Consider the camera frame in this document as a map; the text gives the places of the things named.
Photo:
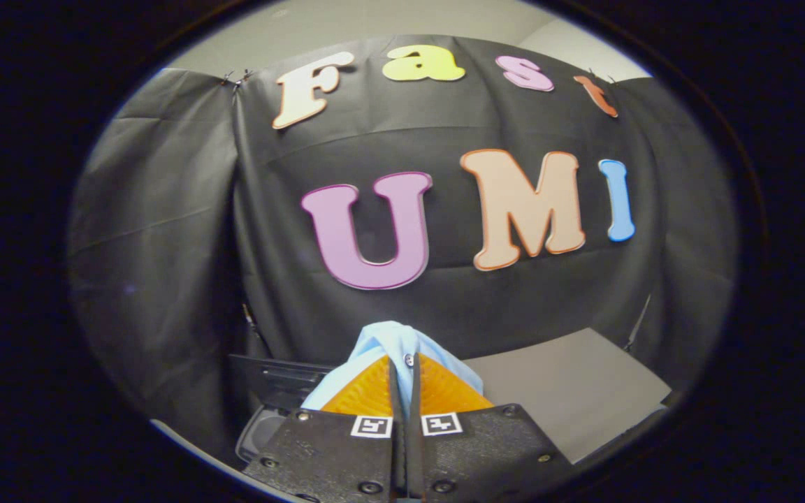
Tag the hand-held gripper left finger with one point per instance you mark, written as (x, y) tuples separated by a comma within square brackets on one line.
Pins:
[(332, 454)]

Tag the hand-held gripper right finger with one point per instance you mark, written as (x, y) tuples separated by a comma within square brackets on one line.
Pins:
[(486, 447)]

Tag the light blue shirt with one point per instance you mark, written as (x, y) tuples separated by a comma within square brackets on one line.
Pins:
[(381, 339)]

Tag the beige cabinet with dark top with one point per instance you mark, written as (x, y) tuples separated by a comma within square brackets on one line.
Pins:
[(570, 391)]

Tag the black backdrop cloth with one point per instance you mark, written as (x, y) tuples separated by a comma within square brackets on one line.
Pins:
[(165, 244)]

